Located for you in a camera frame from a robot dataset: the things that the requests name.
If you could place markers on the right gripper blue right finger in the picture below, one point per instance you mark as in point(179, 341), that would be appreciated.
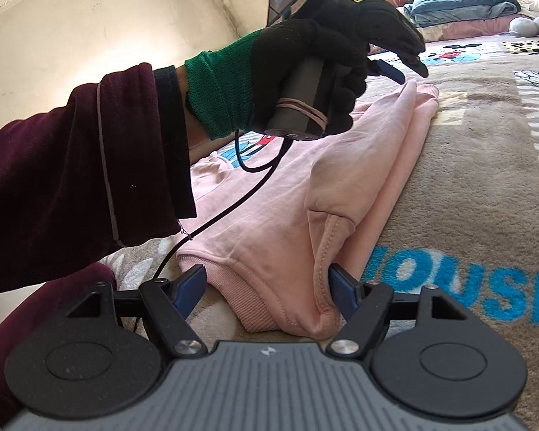
point(347, 293)

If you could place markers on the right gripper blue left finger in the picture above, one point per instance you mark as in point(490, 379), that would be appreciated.
point(188, 289)

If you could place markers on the pink sweatshirt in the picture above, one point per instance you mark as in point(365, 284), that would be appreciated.
point(268, 250)

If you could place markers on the left forearm maroon sleeve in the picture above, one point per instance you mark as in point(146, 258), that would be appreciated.
point(109, 169)

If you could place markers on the left gloved hand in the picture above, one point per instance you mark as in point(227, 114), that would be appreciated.
point(239, 87)

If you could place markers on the blue folded quilt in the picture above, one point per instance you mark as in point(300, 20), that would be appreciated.
point(425, 13)

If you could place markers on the purple floral quilt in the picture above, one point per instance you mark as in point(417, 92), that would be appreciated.
point(467, 29)

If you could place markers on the grey plush toy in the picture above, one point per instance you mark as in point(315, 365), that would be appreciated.
point(524, 27)

